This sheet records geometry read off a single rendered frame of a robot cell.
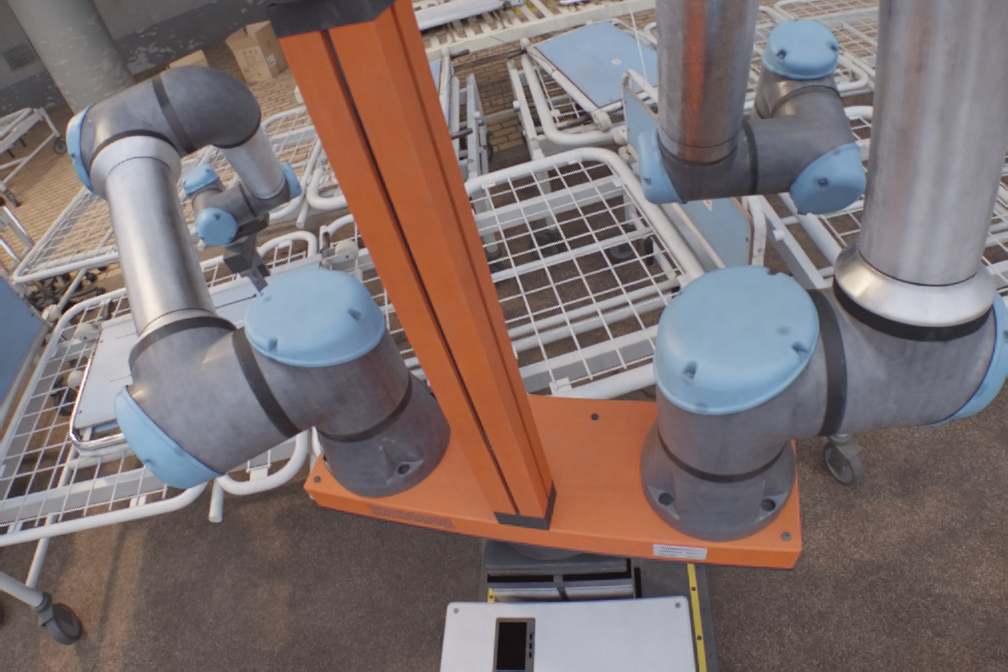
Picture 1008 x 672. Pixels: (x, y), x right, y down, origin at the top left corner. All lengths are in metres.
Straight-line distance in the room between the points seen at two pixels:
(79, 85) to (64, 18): 0.55
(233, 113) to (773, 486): 0.77
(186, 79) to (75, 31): 4.66
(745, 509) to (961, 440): 1.36
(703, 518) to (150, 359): 0.52
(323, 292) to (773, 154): 0.43
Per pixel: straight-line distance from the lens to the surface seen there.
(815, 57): 0.64
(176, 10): 7.44
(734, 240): 1.29
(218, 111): 0.83
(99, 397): 1.71
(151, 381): 0.59
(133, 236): 0.70
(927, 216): 0.41
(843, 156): 0.60
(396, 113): 0.27
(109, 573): 2.19
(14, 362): 2.15
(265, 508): 1.94
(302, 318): 0.53
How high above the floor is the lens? 1.46
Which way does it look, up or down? 39 degrees down
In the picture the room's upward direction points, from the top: 15 degrees counter-clockwise
